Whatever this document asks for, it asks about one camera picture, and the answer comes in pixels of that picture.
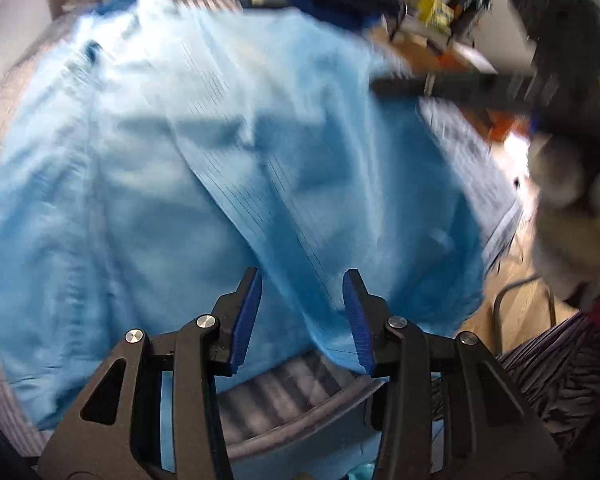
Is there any orange box with cloth cover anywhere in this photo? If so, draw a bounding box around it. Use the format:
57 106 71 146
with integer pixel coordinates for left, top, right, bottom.
430 40 531 142

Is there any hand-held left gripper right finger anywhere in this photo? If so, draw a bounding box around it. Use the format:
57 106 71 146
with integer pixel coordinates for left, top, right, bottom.
342 268 566 480

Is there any yellow box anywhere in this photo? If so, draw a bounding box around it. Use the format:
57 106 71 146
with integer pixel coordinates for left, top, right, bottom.
415 0 456 28

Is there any person's striped dark clothing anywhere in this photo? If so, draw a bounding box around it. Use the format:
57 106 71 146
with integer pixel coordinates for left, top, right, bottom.
497 310 600 461

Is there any person's right hand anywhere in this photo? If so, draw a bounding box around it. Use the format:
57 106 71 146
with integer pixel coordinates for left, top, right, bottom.
525 132 600 306

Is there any light blue jacket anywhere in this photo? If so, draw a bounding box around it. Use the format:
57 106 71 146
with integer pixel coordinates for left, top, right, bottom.
0 0 526 480

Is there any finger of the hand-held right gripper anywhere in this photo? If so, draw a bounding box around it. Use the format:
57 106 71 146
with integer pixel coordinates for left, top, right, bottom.
370 72 536 111

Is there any blue white striped blanket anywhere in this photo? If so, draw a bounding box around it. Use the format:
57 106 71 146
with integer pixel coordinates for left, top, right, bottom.
0 0 526 461

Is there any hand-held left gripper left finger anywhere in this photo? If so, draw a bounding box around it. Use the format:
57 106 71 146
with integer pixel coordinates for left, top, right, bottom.
36 266 263 480

